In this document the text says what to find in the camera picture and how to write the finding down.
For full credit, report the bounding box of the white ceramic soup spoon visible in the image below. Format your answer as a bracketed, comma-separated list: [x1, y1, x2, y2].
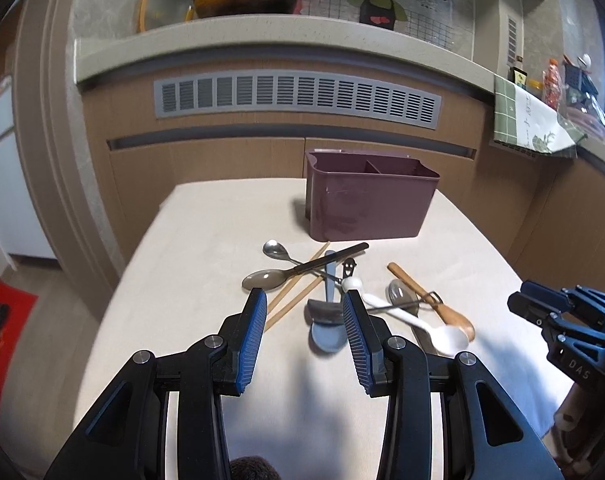
[343, 278, 470, 358]

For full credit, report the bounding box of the wooden spoon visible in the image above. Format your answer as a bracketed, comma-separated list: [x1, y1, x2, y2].
[387, 262, 476, 341]

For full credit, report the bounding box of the black handled metal spoon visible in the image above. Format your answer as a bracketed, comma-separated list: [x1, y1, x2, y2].
[242, 242, 370, 290]

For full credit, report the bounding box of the light blue plastic spoon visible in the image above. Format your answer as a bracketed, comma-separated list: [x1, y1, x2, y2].
[306, 262, 347, 354]

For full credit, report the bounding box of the wooden chopstick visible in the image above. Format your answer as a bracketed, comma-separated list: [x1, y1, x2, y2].
[267, 242, 330, 314]
[264, 276, 324, 332]

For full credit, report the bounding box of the red floor mat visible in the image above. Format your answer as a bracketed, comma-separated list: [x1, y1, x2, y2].
[0, 280, 39, 436]

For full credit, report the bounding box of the green checked cloth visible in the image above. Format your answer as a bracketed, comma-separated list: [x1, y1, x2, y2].
[493, 75, 587, 158]

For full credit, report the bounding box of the dark steel spoon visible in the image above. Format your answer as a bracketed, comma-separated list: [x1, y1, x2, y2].
[307, 258, 357, 325]

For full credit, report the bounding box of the small steel spoon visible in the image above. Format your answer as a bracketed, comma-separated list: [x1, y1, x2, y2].
[261, 238, 344, 283]

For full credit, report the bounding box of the orange bottle on counter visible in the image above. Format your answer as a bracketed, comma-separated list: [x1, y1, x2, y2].
[542, 58, 562, 110]

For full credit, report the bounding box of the maroon plastic utensil holder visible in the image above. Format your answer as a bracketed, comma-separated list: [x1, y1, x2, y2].
[305, 148, 440, 242]

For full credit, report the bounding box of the grey ventilation grille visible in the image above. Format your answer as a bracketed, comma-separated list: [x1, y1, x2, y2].
[153, 70, 441, 130]

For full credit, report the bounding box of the glass lid yellow rim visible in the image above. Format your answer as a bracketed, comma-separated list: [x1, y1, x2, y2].
[136, 0, 195, 32]

